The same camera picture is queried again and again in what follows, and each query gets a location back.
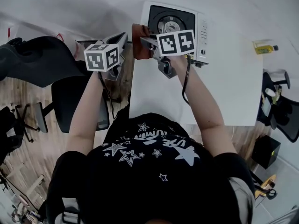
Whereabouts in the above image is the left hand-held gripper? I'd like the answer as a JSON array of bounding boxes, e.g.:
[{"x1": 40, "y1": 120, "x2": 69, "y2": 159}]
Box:
[{"x1": 84, "y1": 32, "x2": 128, "y2": 81}]

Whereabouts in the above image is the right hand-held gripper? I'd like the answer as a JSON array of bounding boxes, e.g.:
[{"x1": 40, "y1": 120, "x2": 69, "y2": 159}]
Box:
[{"x1": 140, "y1": 29, "x2": 196, "y2": 79}]

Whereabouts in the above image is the brown cloth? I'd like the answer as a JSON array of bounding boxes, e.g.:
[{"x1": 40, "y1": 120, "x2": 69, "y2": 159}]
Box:
[{"x1": 131, "y1": 23, "x2": 155, "y2": 60}]

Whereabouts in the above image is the white portable gas stove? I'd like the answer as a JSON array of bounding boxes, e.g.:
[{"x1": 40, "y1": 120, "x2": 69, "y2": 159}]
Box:
[{"x1": 140, "y1": 0, "x2": 210, "y2": 68}]

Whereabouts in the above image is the person's left forearm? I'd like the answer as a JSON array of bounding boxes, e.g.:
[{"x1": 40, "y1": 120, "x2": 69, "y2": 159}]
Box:
[{"x1": 66, "y1": 71, "x2": 106, "y2": 156}]

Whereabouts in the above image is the person's right forearm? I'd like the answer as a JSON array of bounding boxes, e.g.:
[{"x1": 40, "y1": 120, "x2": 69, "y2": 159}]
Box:
[{"x1": 170, "y1": 55, "x2": 238, "y2": 158}]

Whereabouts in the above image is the clear plastic jug red label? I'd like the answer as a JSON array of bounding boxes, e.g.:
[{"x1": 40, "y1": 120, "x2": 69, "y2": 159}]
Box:
[{"x1": 55, "y1": 33, "x2": 86, "y2": 60}]

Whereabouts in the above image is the black mesh office chair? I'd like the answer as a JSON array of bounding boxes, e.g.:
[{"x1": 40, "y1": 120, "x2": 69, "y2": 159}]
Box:
[{"x1": 0, "y1": 36, "x2": 110, "y2": 134}]

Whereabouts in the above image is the white table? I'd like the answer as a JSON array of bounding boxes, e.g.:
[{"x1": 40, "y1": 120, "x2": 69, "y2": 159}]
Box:
[{"x1": 128, "y1": 1, "x2": 263, "y2": 127}]

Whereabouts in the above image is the yellow oil bottle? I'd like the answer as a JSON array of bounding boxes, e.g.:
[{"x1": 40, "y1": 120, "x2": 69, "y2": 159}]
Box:
[{"x1": 253, "y1": 41, "x2": 279, "y2": 55}]

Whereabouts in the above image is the black star chair base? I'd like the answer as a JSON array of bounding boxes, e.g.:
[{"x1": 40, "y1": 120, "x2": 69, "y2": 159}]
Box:
[{"x1": 11, "y1": 104, "x2": 40, "y2": 143}]

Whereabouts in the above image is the grey flat box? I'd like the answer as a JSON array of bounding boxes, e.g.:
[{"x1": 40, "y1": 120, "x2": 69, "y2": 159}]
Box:
[{"x1": 261, "y1": 100, "x2": 272, "y2": 115}]

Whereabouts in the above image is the person's body black star shirt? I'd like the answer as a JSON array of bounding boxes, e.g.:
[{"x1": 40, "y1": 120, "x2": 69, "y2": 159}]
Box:
[{"x1": 45, "y1": 112, "x2": 256, "y2": 224}]

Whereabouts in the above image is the black backpack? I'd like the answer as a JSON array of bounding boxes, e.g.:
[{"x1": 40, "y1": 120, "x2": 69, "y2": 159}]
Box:
[{"x1": 0, "y1": 106, "x2": 24, "y2": 165}]

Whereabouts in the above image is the black office chair holding items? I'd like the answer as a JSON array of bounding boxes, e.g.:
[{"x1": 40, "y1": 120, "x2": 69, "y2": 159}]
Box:
[{"x1": 256, "y1": 70, "x2": 299, "y2": 143}]

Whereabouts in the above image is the black cube box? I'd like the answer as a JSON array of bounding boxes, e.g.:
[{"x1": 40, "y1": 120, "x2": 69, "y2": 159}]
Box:
[{"x1": 251, "y1": 135, "x2": 281, "y2": 169}]

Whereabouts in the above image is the yellow wooden board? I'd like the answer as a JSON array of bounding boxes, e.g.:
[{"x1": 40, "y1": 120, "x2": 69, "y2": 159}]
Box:
[{"x1": 254, "y1": 174, "x2": 278, "y2": 199}]

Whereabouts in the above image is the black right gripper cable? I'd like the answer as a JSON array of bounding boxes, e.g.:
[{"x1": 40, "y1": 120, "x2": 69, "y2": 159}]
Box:
[{"x1": 181, "y1": 54, "x2": 192, "y2": 106}]

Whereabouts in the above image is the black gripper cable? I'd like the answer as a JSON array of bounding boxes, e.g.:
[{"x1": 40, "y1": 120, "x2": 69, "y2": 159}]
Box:
[
  {"x1": 181, "y1": 54, "x2": 192, "y2": 106},
  {"x1": 98, "y1": 72, "x2": 117, "y2": 120}
]

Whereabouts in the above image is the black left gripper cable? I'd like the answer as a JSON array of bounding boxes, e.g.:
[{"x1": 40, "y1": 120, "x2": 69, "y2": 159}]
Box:
[{"x1": 98, "y1": 72, "x2": 117, "y2": 120}]

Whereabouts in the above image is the light wooden frame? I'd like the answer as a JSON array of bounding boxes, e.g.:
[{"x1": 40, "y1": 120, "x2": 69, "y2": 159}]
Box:
[{"x1": 7, "y1": 174, "x2": 45, "y2": 203}]

